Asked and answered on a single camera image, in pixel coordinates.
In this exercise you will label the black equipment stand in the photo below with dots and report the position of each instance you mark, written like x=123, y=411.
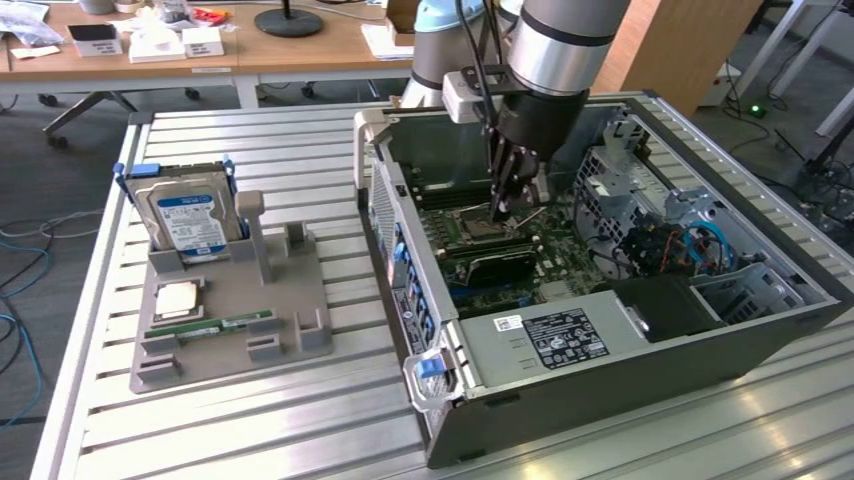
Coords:
x=821, y=165

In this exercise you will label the dark small item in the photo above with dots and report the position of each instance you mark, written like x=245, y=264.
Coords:
x=174, y=12

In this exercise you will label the grey printed parts rack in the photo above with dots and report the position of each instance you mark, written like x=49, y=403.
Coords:
x=227, y=295

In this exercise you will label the white box with black top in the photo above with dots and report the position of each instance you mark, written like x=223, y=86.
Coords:
x=97, y=47

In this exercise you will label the small silver chipset heatsink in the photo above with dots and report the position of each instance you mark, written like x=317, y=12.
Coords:
x=557, y=292

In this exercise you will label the green RAM stick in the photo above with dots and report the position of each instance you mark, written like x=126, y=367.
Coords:
x=201, y=327

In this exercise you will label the white box with round roll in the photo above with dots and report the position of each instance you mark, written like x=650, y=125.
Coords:
x=157, y=50

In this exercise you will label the wooden cabinet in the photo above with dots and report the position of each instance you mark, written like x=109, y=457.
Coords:
x=688, y=50

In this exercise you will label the stack of white papers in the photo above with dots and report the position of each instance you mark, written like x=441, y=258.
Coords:
x=388, y=45

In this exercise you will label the silver CPU chip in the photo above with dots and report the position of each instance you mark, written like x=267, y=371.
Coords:
x=177, y=302

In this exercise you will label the red small item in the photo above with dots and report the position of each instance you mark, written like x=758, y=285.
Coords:
x=210, y=17

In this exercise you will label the clear plastic bag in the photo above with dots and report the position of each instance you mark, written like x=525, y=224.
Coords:
x=27, y=25

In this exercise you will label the brown cardboard box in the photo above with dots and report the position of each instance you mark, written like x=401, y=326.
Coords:
x=401, y=15

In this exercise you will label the white unit with red dot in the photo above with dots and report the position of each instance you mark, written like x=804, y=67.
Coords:
x=726, y=87

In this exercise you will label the small paper label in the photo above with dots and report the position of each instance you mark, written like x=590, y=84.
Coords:
x=34, y=52

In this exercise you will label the blue case latch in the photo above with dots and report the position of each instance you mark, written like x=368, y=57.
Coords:
x=428, y=369

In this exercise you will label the black round lamp base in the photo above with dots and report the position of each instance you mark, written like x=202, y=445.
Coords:
x=287, y=25

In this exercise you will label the plain white box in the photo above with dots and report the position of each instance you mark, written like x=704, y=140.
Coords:
x=202, y=45

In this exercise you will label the blue expansion slot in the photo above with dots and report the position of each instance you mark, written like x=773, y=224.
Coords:
x=464, y=291

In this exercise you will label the CPU socket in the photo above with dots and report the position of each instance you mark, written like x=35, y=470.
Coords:
x=470, y=227

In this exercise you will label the black power strip green light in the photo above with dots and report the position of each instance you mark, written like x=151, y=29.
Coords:
x=756, y=112

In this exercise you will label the wooden desk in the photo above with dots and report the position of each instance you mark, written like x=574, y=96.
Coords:
x=334, y=55
x=101, y=67

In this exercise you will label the white table frame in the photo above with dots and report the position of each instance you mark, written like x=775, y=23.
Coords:
x=771, y=47

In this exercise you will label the white crumpled tissue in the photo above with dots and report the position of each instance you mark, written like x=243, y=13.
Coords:
x=143, y=22

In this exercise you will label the silver disk bay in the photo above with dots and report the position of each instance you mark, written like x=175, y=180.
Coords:
x=748, y=295

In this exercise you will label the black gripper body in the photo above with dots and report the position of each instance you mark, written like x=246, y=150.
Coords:
x=544, y=125

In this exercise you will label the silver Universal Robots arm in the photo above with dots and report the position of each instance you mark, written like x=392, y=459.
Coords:
x=561, y=50

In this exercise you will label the open dark PC case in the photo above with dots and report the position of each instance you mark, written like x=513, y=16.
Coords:
x=601, y=400

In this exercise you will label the grey cup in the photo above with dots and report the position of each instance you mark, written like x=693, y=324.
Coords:
x=97, y=6

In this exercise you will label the hard disk with blue caddy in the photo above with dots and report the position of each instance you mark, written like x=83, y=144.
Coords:
x=190, y=222

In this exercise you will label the green motherboard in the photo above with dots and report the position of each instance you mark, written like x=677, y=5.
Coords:
x=570, y=272

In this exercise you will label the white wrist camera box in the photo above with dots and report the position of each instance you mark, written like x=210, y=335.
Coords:
x=464, y=97

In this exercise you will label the white table leg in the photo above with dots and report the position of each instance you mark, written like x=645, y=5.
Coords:
x=841, y=112

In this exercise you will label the black plastic box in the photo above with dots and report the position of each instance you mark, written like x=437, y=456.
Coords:
x=668, y=310

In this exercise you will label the white bowl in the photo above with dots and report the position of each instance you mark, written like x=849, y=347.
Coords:
x=127, y=6

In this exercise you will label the green GPU with black cooler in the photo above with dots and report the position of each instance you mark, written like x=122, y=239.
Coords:
x=501, y=267

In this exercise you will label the perforated metal drive cage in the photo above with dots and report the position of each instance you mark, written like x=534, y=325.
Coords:
x=621, y=200

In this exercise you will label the silver power supply with label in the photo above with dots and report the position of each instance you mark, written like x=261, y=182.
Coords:
x=494, y=345

